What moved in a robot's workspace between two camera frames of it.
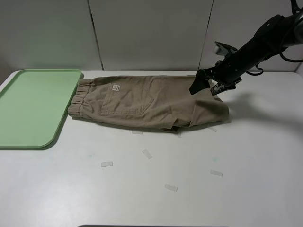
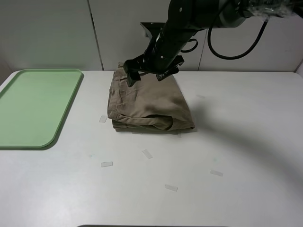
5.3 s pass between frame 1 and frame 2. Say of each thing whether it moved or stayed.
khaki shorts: moved
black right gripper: moved
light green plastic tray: stayed
